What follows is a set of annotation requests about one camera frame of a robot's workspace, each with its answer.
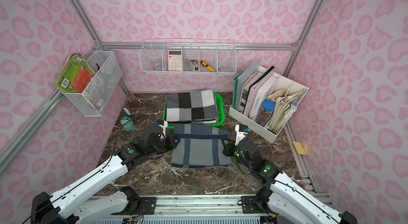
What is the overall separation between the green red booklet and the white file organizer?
2.66 ft

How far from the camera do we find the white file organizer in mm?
829

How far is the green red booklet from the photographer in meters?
0.68

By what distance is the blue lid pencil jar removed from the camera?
0.88 m
